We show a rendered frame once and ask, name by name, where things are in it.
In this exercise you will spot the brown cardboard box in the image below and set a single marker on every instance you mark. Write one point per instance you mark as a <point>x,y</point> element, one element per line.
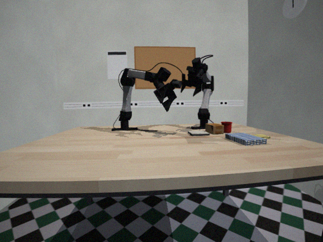
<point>214,128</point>

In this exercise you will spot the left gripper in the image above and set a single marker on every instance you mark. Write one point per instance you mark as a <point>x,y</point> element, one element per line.
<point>193,80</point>

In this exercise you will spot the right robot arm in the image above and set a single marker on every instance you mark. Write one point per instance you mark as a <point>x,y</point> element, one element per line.
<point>126,113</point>

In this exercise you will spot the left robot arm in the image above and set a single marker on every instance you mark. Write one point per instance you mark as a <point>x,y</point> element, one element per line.
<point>207,89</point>

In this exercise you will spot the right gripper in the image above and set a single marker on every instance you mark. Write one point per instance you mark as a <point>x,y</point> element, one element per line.
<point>164,91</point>

